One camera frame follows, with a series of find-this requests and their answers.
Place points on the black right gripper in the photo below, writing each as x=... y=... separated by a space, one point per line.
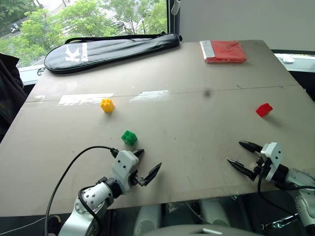
x=261 y=168

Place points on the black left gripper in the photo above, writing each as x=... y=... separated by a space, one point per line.
x=137 y=180

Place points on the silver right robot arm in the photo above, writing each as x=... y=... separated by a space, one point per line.
x=302 y=180

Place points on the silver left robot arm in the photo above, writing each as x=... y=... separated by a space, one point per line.
x=85 y=216

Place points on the green toy brick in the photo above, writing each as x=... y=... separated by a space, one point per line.
x=129 y=137

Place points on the red toy brick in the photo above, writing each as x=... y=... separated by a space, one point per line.
x=263 y=110

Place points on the pale rounded housing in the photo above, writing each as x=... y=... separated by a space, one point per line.
x=214 y=212
x=147 y=218

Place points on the yellow toy brick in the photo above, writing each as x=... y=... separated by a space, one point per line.
x=107 y=106

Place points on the shiny metal chair leg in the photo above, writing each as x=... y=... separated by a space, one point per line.
x=280 y=222

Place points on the white round device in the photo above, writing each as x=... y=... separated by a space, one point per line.
x=287 y=59

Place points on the red cloth in plastic wrap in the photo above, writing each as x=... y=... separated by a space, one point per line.
x=227 y=51

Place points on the dark shoe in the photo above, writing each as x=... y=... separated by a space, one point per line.
x=54 y=225

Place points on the black racket bag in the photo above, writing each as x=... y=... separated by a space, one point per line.
x=110 y=52

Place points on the dark jacket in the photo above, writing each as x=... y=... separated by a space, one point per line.
x=9 y=93

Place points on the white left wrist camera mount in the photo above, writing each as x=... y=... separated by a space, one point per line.
x=123 y=164

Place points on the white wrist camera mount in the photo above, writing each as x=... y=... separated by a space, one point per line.
x=123 y=164
x=273 y=157

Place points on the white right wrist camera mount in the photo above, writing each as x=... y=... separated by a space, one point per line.
x=273 y=157

